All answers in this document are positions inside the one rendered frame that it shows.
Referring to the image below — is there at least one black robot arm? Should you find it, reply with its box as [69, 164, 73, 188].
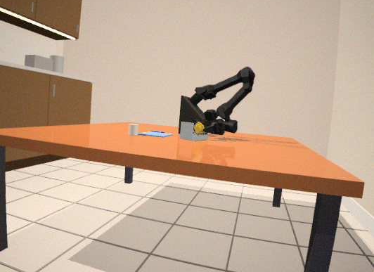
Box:
[188, 67, 255, 133]

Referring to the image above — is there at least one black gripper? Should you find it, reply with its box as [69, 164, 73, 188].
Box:
[193, 119, 225, 135]

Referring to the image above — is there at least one yellow plate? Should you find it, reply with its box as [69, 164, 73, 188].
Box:
[194, 122, 204, 135]

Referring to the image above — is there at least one light blue rectangular mat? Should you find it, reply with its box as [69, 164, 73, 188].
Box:
[138, 131, 173, 137]

